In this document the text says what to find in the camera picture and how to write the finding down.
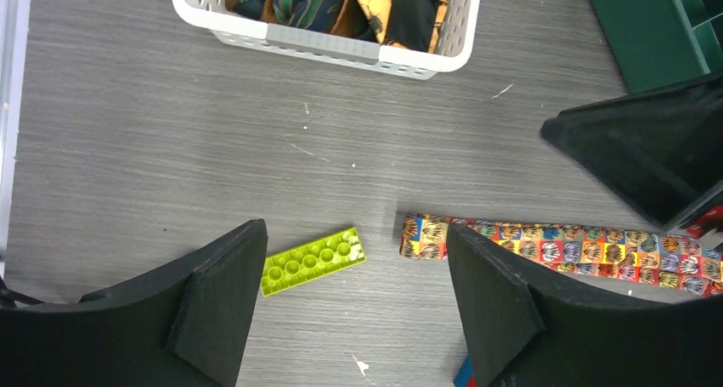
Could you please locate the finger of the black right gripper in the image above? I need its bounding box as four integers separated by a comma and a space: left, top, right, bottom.
541, 72, 722, 230

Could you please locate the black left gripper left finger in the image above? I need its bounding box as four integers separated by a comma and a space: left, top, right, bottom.
1, 219, 268, 386

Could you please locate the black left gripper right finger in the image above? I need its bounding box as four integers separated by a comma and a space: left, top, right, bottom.
447, 224, 722, 386

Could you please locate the colourful shell pattern tie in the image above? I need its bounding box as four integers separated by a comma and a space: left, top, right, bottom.
400, 214, 722, 297

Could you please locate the blue lego brick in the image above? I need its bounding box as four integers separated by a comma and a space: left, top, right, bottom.
453, 355, 477, 387

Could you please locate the green compartment tray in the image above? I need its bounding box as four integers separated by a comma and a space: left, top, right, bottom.
589, 0, 722, 93

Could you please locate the lime green lego plate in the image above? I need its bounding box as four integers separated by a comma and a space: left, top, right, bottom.
260, 227, 366, 297

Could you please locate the yellow beetle pattern tie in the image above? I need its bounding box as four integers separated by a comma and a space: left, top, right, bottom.
356, 0, 448, 53

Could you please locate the white perforated plastic basket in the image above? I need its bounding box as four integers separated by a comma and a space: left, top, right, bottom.
172, 0, 480, 80

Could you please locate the brown green leaf tie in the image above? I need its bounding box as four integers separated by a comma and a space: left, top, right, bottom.
225, 0, 375, 42

